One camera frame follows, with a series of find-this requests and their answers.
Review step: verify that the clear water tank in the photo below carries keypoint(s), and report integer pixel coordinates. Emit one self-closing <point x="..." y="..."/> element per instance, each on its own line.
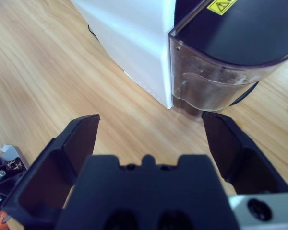
<point x="206" y="86"/>

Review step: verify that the white capsule coffee machine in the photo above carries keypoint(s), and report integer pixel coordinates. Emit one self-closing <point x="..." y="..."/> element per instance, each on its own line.
<point x="134" y="36"/>

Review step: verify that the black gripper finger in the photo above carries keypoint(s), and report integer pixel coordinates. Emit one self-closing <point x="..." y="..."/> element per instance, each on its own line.
<point x="43" y="177"/>
<point x="240" y="158"/>

